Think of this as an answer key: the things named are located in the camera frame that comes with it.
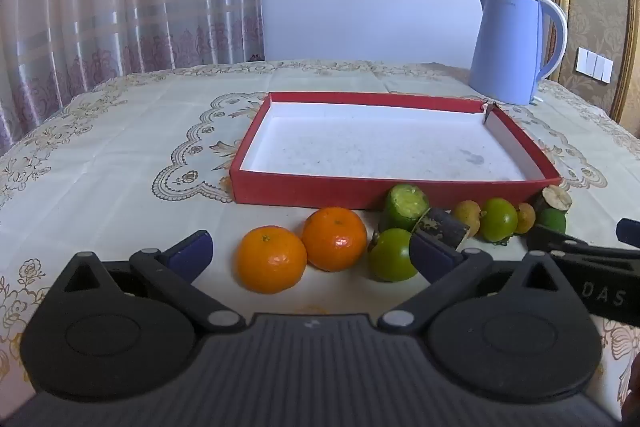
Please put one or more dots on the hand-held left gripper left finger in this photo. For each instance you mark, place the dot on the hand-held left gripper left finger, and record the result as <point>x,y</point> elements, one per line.
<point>192,253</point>

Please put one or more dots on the light blue electric kettle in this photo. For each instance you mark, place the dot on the light blue electric kettle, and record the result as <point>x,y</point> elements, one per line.
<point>505,47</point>

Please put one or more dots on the green tomato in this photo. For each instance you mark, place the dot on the green tomato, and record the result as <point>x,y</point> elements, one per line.
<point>498,219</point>
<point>392,258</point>

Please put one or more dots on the red shallow cardboard box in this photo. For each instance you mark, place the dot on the red shallow cardboard box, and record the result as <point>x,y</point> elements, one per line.
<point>390,147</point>

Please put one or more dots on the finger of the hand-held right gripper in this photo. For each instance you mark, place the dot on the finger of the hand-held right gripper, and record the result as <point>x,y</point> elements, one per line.
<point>631,232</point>
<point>565,243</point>

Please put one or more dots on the pink patterned curtain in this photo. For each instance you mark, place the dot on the pink patterned curtain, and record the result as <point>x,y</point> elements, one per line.
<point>100,7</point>

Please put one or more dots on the cut green fruit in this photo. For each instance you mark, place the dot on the cut green fruit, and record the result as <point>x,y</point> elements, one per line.
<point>405,207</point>

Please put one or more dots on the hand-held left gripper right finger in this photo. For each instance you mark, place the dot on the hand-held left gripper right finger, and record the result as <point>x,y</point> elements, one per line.
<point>432,258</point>

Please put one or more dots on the brown longan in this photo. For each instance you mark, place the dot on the brown longan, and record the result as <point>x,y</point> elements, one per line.
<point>467,213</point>
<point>526,217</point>

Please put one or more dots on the white wall light switch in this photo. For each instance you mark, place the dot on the white wall light switch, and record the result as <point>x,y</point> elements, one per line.
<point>594,64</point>

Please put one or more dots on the orange mandarin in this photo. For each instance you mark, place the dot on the orange mandarin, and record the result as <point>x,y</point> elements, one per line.
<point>270,261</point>
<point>334,238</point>

